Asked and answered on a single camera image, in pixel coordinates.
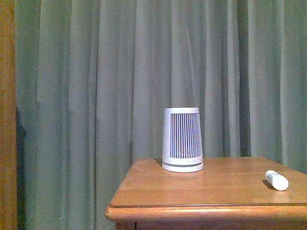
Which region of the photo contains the wooden nightstand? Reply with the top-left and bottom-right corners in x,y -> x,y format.
105,157 -> 307,230

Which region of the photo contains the white slatted air purifier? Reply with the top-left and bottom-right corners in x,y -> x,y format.
162,108 -> 203,173

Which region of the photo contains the grey curtain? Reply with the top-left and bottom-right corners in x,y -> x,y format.
14,0 -> 307,230

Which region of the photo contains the white medicine bottle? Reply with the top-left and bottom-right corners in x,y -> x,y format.
265,170 -> 289,191

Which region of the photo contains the wooden bed frame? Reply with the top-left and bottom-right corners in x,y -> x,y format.
0,0 -> 17,230

